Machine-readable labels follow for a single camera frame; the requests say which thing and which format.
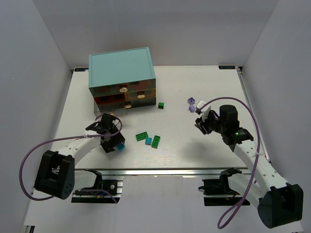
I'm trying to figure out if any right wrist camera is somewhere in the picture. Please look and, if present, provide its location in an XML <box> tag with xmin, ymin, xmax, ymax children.
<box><xmin>195</xmin><ymin>100</ymin><xmax>211</xmax><ymax>121</ymax></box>

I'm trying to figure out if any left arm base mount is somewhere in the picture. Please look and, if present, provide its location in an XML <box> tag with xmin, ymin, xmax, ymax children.
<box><xmin>71</xmin><ymin>169</ymin><xmax>123</xmax><ymax>204</ymax></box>

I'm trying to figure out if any long cyan lego brick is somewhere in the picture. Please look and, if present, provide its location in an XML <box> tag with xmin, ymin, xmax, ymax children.
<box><xmin>116</xmin><ymin>143</ymin><xmax>125</xmax><ymax>151</ymax></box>

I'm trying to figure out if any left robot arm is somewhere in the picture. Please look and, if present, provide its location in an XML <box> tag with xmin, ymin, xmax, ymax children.
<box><xmin>35</xmin><ymin>114</ymin><xmax>125</xmax><ymax>200</ymax></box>

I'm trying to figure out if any green long lego brick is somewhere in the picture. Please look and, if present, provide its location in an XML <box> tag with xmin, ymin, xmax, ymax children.
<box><xmin>135</xmin><ymin>132</ymin><xmax>149</xmax><ymax>141</ymax></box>

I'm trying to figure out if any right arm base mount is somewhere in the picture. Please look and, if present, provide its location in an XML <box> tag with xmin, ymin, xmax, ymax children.
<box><xmin>198</xmin><ymin>168</ymin><xmax>242</xmax><ymax>206</ymax></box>

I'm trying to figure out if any small cyan lego brick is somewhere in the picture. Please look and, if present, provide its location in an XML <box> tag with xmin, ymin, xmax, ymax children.
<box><xmin>145</xmin><ymin>137</ymin><xmax>153</xmax><ymax>146</ymax></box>

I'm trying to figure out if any small green lego cube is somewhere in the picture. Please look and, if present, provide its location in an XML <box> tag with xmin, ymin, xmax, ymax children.
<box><xmin>158</xmin><ymin>102</ymin><xmax>164</xmax><ymax>109</ymax></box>

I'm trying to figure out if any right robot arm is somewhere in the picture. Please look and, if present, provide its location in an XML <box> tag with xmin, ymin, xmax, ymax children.
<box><xmin>195</xmin><ymin>105</ymin><xmax>304</xmax><ymax>229</ymax></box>

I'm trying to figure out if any purple lego brick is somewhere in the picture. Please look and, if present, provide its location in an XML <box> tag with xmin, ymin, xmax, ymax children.
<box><xmin>187</xmin><ymin>97</ymin><xmax>195</xmax><ymax>104</ymax></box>
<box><xmin>189</xmin><ymin>104</ymin><xmax>195</xmax><ymax>113</ymax></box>

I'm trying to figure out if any teal drawer cabinet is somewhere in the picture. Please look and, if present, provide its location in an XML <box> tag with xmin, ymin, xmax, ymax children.
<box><xmin>88</xmin><ymin>47</ymin><xmax>156</xmax><ymax>111</ymax></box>

